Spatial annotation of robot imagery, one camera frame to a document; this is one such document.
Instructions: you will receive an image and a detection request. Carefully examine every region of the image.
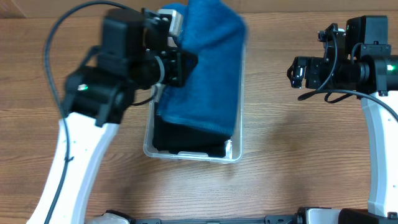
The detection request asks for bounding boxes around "black cloth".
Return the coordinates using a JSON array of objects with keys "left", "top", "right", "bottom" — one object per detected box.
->
[{"left": 152, "top": 115, "right": 231, "bottom": 150}]

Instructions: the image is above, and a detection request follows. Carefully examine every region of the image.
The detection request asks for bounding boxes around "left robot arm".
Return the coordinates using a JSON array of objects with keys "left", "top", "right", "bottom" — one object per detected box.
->
[{"left": 29, "top": 2, "right": 198, "bottom": 223}]

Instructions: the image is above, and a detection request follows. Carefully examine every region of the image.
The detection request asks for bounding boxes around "blue denim cloth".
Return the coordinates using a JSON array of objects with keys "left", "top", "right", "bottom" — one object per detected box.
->
[{"left": 157, "top": 0, "right": 246, "bottom": 136}]

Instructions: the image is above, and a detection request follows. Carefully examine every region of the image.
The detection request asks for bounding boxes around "clear plastic storage bin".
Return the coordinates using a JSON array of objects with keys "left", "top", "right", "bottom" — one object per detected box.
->
[{"left": 143, "top": 48, "right": 246, "bottom": 164}]

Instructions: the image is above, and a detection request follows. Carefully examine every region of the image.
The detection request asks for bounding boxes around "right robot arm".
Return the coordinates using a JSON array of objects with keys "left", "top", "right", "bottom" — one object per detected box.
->
[{"left": 287, "top": 16, "right": 397, "bottom": 224}]

